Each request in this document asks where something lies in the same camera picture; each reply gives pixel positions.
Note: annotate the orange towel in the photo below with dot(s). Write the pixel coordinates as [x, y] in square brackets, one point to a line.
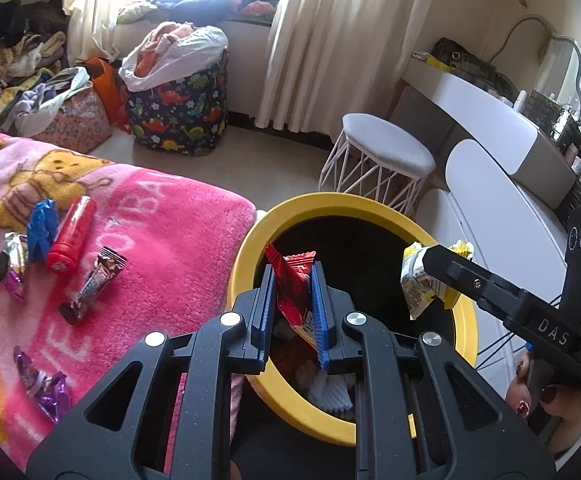
[160, 40]

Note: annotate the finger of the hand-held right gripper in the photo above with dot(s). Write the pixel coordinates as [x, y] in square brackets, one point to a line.
[460, 272]

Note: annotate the red snack wrapper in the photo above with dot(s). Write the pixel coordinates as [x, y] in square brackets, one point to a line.
[293, 280]

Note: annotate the dark handbag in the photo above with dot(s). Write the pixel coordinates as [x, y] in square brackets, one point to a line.
[460, 55]

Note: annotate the pile of clothes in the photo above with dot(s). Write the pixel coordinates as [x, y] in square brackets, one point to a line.
[15, 55]

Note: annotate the red tube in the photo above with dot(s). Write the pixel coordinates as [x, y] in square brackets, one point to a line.
[70, 235]

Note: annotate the white rounded cabinet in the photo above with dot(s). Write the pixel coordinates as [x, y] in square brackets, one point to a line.
[480, 185]

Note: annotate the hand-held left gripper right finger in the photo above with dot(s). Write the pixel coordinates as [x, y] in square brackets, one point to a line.
[323, 320]

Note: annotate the pink printed blanket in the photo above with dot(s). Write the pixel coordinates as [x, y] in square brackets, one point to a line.
[170, 220]

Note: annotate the vanity mirror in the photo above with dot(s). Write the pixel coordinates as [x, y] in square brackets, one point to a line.
[565, 70]

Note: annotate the brown candy wrapper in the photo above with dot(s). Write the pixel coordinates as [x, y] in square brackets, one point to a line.
[95, 280]

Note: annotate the blue wrapper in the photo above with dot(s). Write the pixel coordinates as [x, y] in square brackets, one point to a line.
[40, 230]

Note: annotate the yellow snack wrapper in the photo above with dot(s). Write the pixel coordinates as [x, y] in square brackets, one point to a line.
[418, 280]

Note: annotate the dinosaur print hamper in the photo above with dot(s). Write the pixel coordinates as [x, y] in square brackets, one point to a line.
[185, 110]

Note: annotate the white foam net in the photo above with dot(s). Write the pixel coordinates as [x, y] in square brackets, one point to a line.
[330, 392]

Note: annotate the white plastic bag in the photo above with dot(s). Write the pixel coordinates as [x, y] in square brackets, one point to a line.
[200, 50]

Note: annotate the silver purple wrapper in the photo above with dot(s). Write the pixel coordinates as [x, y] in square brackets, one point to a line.
[16, 265]

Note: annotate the person's right hand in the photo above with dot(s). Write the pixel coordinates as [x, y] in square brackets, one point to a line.
[570, 415]

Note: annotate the wide cream curtain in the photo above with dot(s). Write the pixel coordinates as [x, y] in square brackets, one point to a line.
[345, 35]

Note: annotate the yellow rimmed black trash bin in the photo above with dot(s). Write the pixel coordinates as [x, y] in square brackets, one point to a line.
[290, 210]

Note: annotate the white stool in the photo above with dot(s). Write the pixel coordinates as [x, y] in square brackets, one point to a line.
[385, 142]

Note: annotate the black cosmetics organizer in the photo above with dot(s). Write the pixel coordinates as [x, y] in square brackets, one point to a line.
[545, 105]

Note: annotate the narrow cream curtain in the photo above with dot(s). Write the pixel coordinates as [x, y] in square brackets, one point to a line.
[95, 10]

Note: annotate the white bottle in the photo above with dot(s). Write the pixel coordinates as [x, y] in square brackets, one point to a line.
[520, 102]

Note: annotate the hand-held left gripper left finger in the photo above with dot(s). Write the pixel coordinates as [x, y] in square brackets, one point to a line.
[260, 320]

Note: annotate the orange bag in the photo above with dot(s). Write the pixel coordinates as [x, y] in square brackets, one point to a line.
[108, 85]

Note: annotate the pink floral bag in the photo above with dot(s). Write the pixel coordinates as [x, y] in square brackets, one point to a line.
[75, 120]

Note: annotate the grey white garment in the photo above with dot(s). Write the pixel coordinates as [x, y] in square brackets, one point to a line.
[40, 105]

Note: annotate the yellow box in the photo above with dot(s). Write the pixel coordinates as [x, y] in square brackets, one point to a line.
[438, 62]

